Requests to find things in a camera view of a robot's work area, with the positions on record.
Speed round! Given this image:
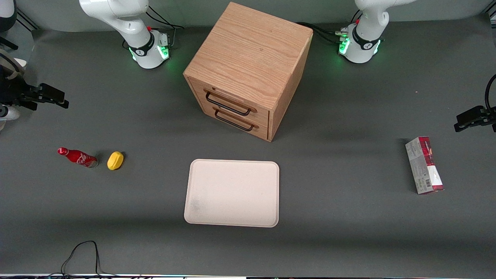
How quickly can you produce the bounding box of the red coke bottle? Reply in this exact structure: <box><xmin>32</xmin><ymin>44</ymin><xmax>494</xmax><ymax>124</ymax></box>
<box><xmin>57</xmin><ymin>147</ymin><xmax>99</xmax><ymax>169</ymax></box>

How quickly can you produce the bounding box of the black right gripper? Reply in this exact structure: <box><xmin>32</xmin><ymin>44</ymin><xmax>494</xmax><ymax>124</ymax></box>
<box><xmin>0</xmin><ymin>64</ymin><xmax>69</xmax><ymax>112</ymax></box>

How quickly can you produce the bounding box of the black metal drawer handle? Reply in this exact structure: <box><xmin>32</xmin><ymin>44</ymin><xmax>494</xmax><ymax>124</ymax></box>
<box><xmin>214</xmin><ymin>108</ymin><xmax>255</xmax><ymax>132</ymax></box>
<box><xmin>204</xmin><ymin>90</ymin><xmax>253</xmax><ymax>116</ymax></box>

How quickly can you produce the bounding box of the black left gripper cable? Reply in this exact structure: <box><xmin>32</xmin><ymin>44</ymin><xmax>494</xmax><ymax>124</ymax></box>
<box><xmin>484</xmin><ymin>74</ymin><xmax>496</xmax><ymax>112</ymax></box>

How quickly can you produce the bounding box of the black left arm base cable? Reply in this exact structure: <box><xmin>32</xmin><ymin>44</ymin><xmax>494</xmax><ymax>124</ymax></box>
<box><xmin>296</xmin><ymin>9</ymin><xmax>363</xmax><ymax>44</ymax></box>

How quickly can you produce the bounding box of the wooden drawer cabinet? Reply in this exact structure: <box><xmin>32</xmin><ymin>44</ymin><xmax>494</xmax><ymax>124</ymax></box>
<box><xmin>183</xmin><ymin>2</ymin><xmax>313</xmax><ymax>142</ymax></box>

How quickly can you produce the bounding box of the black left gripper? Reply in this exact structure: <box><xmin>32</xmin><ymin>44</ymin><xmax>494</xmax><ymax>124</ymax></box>
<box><xmin>454</xmin><ymin>105</ymin><xmax>496</xmax><ymax>133</ymax></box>

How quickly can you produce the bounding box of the grey and red carton box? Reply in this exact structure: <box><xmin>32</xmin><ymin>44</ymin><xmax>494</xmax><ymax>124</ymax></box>
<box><xmin>405</xmin><ymin>136</ymin><xmax>444</xmax><ymax>195</ymax></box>

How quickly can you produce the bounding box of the black arm base cable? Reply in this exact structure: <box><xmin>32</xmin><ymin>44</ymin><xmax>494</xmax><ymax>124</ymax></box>
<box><xmin>146</xmin><ymin>5</ymin><xmax>186</xmax><ymax>48</ymax></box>
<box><xmin>296</xmin><ymin>9</ymin><xmax>363</xmax><ymax>44</ymax></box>

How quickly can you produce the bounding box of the yellow lemon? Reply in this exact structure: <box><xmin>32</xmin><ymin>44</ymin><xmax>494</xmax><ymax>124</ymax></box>
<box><xmin>107</xmin><ymin>151</ymin><xmax>124</xmax><ymax>171</ymax></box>

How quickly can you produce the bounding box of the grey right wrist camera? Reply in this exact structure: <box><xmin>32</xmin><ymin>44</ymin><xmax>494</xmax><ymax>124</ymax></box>
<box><xmin>0</xmin><ymin>105</ymin><xmax>21</xmax><ymax>121</ymax></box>

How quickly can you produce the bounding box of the wooden drawer front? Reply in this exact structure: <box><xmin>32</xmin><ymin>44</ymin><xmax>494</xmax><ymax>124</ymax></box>
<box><xmin>201</xmin><ymin>105</ymin><xmax>270</xmax><ymax>141</ymax></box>
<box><xmin>188</xmin><ymin>77</ymin><xmax>270</xmax><ymax>125</ymax></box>

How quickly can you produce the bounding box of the cream plastic tray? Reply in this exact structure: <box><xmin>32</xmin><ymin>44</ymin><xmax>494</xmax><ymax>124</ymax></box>
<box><xmin>184</xmin><ymin>158</ymin><xmax>280</xmax><ymax>228</ymax></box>

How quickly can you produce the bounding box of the thin black looped cable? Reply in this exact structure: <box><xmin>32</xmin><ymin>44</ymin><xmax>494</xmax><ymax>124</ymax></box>
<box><xmin>48</xmin><ymin>240</ymin><xmax>117</xmax><ymax>278</ymax></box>

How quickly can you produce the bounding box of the black right arm base cable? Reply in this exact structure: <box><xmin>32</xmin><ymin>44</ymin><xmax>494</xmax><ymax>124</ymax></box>
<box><xmin>146</xmin><ymin>5</ymin><xmax>186</xmax><ymax>48</ymax></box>

